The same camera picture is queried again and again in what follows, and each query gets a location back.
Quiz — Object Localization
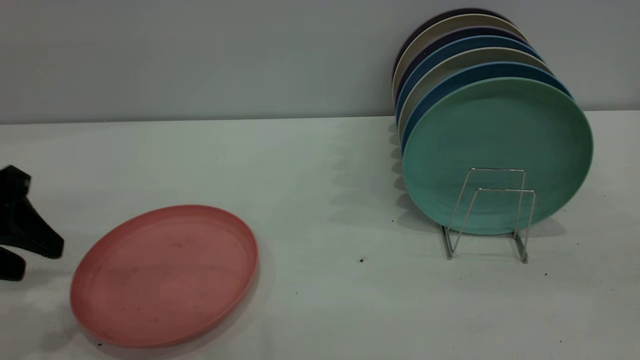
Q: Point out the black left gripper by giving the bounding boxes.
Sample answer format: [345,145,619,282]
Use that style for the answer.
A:
[0,165,65,282]

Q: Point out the pink round plate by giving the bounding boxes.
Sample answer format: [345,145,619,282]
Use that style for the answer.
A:
[70,204,260,349]

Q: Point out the dark purple round plate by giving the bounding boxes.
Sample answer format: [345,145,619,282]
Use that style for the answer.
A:
[391,7,513,76]

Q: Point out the green round plate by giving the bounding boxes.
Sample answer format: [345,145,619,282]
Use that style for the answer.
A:
[401,76,594,236]

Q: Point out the dark navy round plate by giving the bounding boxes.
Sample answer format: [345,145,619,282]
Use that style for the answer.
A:
[393,26,528,108]

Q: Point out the beige round plate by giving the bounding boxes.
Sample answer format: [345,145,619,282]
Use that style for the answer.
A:
[397,47,553,141]
[391,13,530,98]

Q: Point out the blue round plate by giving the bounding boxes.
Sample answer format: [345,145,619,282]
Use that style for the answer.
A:
[400,61,573,151]
[395,35,543,126]

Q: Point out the silver wire plate rack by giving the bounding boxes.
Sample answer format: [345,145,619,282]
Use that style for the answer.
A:
[440,167,537,264]

